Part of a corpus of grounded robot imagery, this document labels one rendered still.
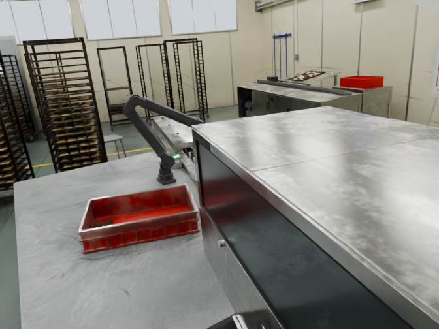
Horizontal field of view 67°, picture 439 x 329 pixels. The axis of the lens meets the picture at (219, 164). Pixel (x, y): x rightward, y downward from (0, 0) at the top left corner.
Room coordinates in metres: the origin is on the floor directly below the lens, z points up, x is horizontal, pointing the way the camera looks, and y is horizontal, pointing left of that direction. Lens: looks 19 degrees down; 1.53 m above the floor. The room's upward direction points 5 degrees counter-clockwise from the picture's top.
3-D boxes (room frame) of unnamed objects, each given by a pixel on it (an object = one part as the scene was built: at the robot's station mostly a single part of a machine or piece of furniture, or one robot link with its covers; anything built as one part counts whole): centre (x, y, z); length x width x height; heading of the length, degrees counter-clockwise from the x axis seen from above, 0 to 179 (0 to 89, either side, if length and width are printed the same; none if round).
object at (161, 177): (1.86, 0.32, 0.86); 0.12 x 0.09 x 0.08; 30
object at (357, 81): (4.98, -2.17, 0.94); 0.51 x 0.36 x 0.13; 21
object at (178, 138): (2.94, 0.40, 0.89); 1.25 x 0.18 x 0.09; 17
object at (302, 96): (5.83, -1.50, 0.51); 3.00 x 1.26 x 1.03; 17
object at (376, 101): (4.98, -2.17, 0.44); 0.70 x 0.55 x 0.87; 17
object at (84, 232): (1.33, 0.36, 0.88); 0.49 x 0.34 x 0.10; 102
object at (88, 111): (4.03, 1.70, 0.89); 0.60 x 0.59 x 1.78; 108
